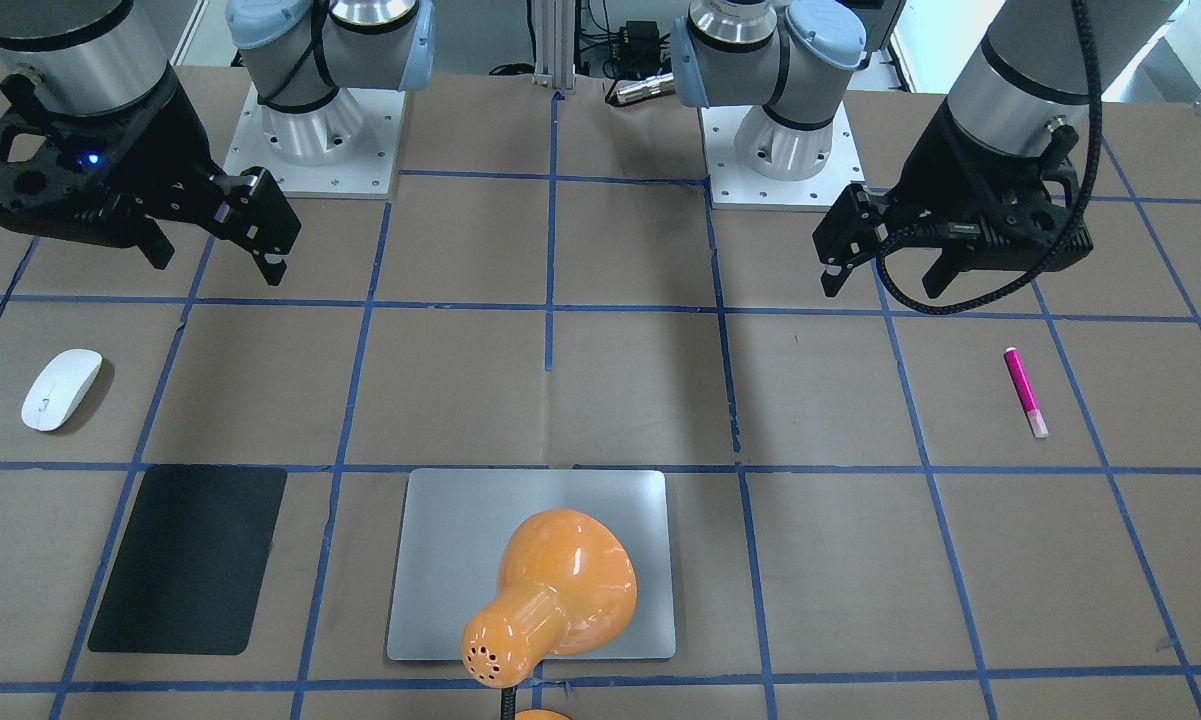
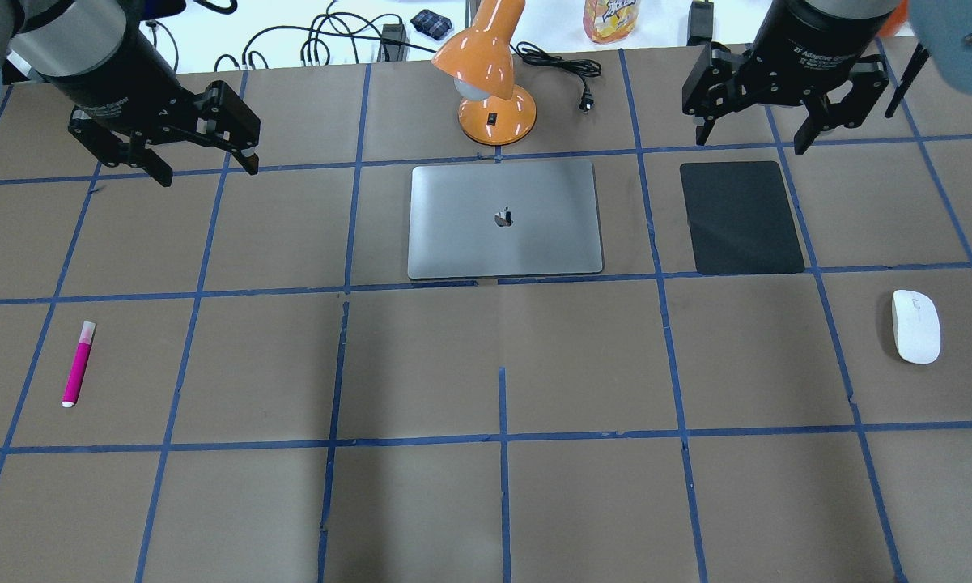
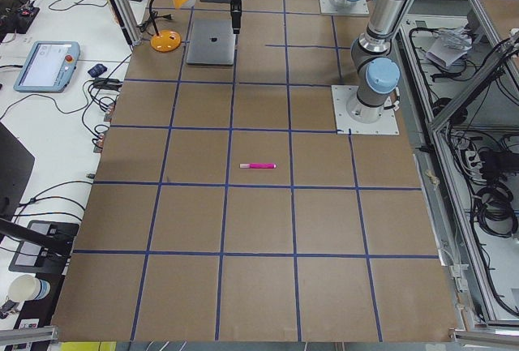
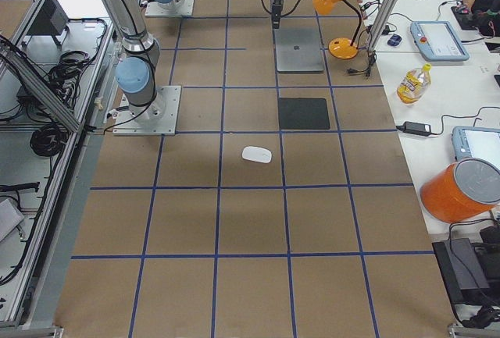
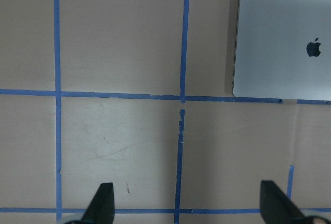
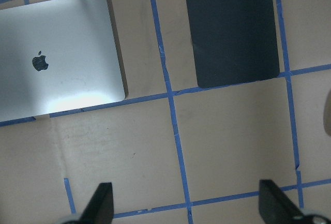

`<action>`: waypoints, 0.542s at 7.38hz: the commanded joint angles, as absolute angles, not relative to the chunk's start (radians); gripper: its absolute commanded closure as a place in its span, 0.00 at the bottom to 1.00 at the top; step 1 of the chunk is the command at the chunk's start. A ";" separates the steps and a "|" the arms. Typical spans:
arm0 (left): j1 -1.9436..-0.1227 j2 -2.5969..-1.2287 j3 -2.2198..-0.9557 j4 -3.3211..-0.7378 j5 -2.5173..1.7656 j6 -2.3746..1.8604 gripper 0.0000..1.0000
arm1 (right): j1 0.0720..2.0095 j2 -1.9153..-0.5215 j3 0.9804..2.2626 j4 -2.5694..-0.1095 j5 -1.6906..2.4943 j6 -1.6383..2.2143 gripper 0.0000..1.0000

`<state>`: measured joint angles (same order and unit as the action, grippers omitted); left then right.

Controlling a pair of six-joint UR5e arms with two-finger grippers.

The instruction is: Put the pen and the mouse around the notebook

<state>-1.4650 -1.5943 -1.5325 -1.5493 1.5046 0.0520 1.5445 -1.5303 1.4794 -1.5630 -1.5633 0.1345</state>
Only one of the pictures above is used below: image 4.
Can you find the orange cylindrical container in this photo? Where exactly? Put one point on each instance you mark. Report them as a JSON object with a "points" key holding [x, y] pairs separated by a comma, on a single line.
{"points": [[463, 190]]}

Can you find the black power adapter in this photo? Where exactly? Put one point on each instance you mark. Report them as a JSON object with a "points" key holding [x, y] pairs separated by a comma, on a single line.
{"points": [[419, 129]]}

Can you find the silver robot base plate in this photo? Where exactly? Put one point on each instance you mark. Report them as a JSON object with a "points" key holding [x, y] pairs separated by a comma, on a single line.
{"points": [[159, 119]]}

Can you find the yellow drink bottle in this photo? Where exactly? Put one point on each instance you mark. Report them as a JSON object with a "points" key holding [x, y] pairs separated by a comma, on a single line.
{"points": [[414, 84]]}

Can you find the aluminium frame post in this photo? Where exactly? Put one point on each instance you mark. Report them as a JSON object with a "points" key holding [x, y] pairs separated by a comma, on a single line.
{"points": [[379, 24]]}

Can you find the blue teach pendant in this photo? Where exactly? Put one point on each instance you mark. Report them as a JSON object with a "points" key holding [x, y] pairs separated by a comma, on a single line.
{"points": [[437, 41], [476, 142]]}

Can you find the small blue object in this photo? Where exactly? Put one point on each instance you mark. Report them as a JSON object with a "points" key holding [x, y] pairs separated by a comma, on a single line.
{"points": [[394, 40]]}

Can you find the white computer mouse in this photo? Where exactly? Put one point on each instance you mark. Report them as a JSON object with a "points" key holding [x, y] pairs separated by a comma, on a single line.
{"points": [[257, 154]]}

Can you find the black box device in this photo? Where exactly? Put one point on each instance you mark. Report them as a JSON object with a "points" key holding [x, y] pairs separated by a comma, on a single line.
{"points": [[461, 272]]}

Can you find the grey closed laptop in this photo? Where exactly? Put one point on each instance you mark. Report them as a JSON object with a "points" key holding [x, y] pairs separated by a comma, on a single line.
{"points": [[298, 50]]}

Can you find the black mousepad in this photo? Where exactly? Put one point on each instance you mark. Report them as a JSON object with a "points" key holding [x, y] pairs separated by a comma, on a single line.
{"points": [[303, 114]]}

